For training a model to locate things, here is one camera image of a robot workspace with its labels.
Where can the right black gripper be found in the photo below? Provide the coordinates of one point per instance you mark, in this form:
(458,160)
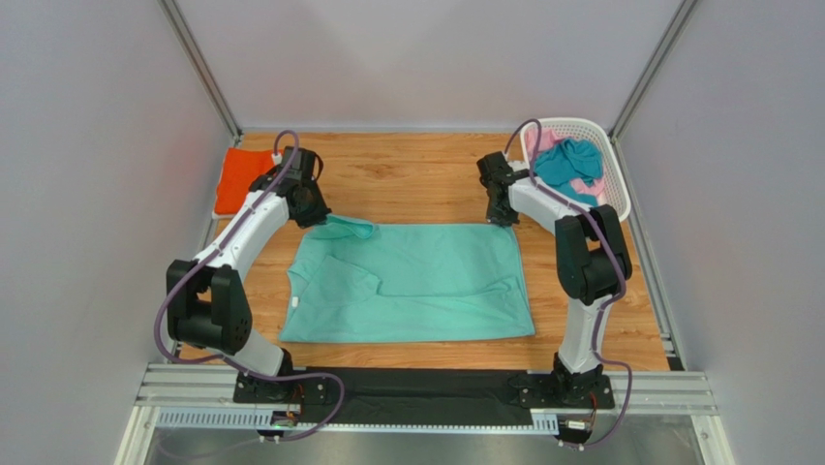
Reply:
(500,210)

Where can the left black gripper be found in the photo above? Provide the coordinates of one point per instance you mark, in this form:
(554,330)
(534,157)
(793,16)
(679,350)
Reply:
(311,220)

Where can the mint green t-shirt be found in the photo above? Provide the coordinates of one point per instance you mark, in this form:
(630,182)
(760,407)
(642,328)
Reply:
(354,281)

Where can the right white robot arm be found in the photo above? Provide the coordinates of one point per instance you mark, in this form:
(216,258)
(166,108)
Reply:
(592,264)

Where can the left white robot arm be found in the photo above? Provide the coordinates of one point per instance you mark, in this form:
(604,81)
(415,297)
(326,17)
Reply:
(207,307)

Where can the pink t-shirt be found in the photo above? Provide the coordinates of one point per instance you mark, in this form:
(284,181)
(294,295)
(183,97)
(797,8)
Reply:
(573,167)

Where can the teal blue t-shirt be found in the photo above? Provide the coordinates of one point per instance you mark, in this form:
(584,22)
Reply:
(573,168)

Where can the folded orange t-shirt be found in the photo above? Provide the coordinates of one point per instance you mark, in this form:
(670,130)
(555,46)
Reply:
(239,170)

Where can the white plastic laundry basket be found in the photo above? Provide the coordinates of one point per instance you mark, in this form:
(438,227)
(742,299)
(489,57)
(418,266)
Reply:
(614,190)

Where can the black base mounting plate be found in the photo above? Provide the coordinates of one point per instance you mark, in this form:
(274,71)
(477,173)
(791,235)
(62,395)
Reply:
(418,397)

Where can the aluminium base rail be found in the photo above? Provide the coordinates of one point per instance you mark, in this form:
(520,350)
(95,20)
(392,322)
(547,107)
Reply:
(189,396)

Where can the left aluminium corner post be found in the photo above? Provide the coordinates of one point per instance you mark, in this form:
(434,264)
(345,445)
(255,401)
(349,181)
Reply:
(187,39)

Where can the aluminium corner post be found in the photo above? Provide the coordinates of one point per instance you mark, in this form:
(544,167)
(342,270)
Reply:
(669,38)
(187,39)

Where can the right aluminium corner post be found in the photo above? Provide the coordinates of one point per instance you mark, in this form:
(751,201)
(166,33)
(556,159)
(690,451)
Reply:
(669,38)

